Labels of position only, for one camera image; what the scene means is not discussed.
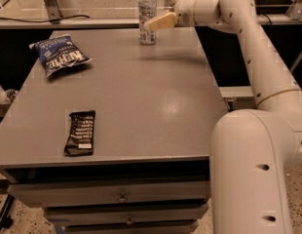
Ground black stand leg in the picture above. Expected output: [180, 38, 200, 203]
[0, 195, 15, 231]

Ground black cable on rail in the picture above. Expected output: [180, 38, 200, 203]
[0, 14, 91, 24]

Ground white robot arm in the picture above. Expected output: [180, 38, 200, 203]
[145, 0, 302, 234]

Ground black RXBAR chocolate bar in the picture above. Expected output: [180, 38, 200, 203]
[64, 110, 95, 157]

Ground clear plastic water bottle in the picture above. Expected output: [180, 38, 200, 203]
[138, 0, 157, 45]

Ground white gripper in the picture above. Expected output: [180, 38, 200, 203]
[144, 0, 197, 31]

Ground top grey drawer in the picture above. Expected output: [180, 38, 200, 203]
[8, 180, 210, 208]

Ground grey drawer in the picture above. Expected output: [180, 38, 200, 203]
[44, 202, 208, 226]
[65, 220, 198, 234]
[8, 180, 210, 208]

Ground grey drawer cabinet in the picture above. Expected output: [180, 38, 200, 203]
[0, 27, 230, 234]

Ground blue Kettle chips bag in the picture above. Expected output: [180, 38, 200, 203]
[29, 34, 92, 77]

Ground white object at left edge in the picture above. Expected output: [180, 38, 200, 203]
[0, 80, 9, 105]

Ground middle grey drawer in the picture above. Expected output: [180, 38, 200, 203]
[44, 202, 208, 226]

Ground bottom grey drawer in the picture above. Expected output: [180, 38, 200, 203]
[65, 220, 198, 234]

